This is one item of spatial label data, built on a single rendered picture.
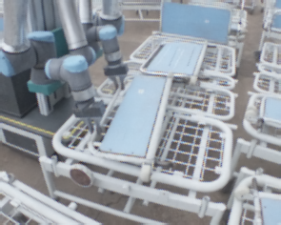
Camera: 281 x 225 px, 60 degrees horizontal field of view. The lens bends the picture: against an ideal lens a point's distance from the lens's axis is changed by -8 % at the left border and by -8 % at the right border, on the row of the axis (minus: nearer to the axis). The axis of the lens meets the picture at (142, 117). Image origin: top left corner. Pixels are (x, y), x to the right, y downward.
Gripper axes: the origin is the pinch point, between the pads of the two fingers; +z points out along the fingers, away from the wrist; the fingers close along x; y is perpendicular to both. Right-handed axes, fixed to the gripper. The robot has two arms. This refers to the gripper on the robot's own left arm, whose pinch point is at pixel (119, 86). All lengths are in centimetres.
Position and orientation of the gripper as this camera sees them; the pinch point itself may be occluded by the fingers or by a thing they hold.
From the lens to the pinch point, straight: 151.4
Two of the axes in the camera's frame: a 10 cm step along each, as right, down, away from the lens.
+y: -1.9, 5.6, -8.1
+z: 1.7, 8.3, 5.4
